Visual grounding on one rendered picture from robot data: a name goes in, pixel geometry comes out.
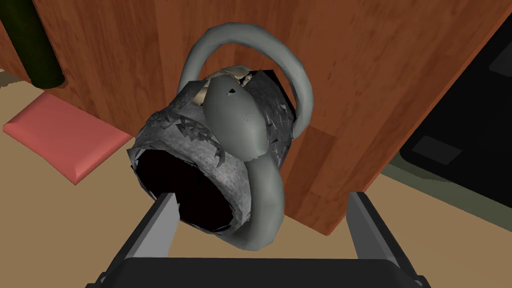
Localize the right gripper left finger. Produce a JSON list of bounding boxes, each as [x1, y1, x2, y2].
[[107, 192, 181, 277]]

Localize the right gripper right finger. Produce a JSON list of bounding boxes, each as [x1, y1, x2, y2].
[[345, 191, 417, 277]]

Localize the pink flat block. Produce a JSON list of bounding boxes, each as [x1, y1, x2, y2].
[[1, 91, 134, 186]]

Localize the black appliance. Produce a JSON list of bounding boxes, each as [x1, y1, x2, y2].
[[399, 31, 512, 189]]

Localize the brown wooden cabinet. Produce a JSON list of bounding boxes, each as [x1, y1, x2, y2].
[[0, 0, 512, 237]]

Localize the dark green cylinder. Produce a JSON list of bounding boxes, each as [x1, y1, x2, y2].
[[0, 0, 67, 90]]

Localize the grey kettle with curved handle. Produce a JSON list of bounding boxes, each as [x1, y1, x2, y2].
[[126, 22, 315, 252]]

